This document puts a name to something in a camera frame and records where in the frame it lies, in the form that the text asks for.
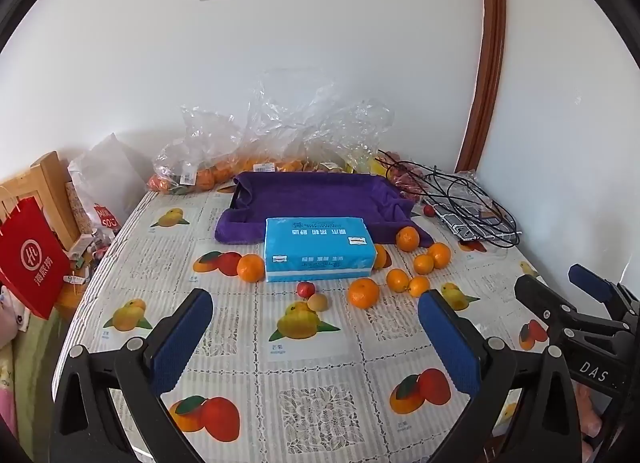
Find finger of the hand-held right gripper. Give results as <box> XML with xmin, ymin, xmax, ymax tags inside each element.
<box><xmin>514</xmin><ymin>273</ymin><xmax>577</xmax><ymax>332</ymax></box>
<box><xmin>568</xmin><ymin>264</ymin><xmax>640</xmax><ymax>317</ymax></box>

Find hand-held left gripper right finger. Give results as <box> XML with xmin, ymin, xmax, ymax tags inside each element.
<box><xmin>418</xmin><ymin>288</ymin><xmax>585</xmax><ymax>463</ymax></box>

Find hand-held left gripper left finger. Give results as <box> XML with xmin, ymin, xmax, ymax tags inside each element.
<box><xmin>49</xmin><ymin>288</ymin><xmax>215</xmax><ymax>463</ymax></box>

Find blue tissue pack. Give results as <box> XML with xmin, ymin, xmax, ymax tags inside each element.
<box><xmin>264</xmin><ymin>217</ymin><xmax>376</xmax><ymax>284</ymax></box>

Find purple towel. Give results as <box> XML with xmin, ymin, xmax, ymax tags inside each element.
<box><xmin>215</xmin><ymin>170</ymin><xmax>435</xmax><ymax>249</ymax></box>

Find bag of red fruits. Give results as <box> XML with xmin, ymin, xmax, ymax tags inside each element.
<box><xmin>382</xmin><ymin>150</ymin><xmax>426</xmax><ymax>201</ymax></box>

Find person's right hand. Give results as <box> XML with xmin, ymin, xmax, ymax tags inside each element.
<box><xmin>573</xmin><ymin>387</ymin><xmax>604</xmax><ymax>450</ymax></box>

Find grey patterned packet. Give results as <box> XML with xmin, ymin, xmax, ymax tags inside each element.
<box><xmin>425</xmin><ymin>170</ymin><xmax>521</xmax><ymax>245</ymax></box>

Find fruit print tablecloth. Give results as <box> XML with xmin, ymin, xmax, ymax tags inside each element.
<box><xmin>52</xmin><ymin>188</ymin><xmax>551</xmax><ymax>463</ymax></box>

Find green bedsheet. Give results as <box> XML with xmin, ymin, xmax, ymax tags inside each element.
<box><xmin>10</xmin><ymin>308</ymin><xmax>71</xmax><ymax>454</ymax></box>

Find red paper bag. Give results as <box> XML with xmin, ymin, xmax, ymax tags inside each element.
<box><xmin>0</xmin><ymin>195</ymin><xmax>71</xmax><ymax>321</ymax></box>

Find clear plastic bag of oranges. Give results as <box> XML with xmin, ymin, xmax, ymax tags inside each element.
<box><xmin>147</xmin><ymin>105</ymin><xmax>241</xmax><ymax>194</ymax></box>

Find white plastic bag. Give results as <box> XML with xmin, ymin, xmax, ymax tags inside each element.
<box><xmin>67</xmin><ymin>133</ymin><xmax>148</xmax><ymax>244</ymax></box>

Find yellow fruit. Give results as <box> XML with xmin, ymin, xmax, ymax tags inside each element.
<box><xmin>357</xmin><ymin>155</ymin><xmax>388</xmax><ymax>178</ymax></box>

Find wooden chair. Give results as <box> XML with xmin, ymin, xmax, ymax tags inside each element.
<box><xmin>0</xmin><ymin>150</ymin><xmax>83</xmax><ymax>254</ymax></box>

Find large clear plastic bag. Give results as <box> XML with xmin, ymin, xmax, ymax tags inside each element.
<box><xmin>240</xmin><ymin>68</ymin><xmax>396</xmax><ymax>176</ymax></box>

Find black cables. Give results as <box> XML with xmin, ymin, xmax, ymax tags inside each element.
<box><xmin>375</xmin><ymin>148</ymin><xmax>523</xmax><ymax>249</ymax></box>

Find brown wooden door frame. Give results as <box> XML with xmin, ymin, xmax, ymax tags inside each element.
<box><xmin>455</xmin><ymin>0</ymin><xmax>508</xmax><ymax>171</ymax></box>

